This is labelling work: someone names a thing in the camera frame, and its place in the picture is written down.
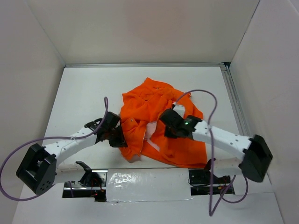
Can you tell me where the orange jacket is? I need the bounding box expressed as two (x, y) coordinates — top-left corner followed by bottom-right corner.
(120, 78), (207, 168)

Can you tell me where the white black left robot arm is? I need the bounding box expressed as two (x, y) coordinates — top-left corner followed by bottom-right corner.
(16, 112), (127, 195)

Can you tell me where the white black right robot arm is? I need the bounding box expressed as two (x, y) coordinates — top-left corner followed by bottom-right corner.
(159, 109), (273, 183)

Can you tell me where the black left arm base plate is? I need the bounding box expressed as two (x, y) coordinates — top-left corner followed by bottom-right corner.
(62, 169), (108, 202)

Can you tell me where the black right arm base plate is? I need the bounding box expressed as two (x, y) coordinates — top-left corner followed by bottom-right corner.
(188, 169), (231, 196)

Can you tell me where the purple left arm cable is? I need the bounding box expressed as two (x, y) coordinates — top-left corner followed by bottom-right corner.
(0, 96), (109, 202)

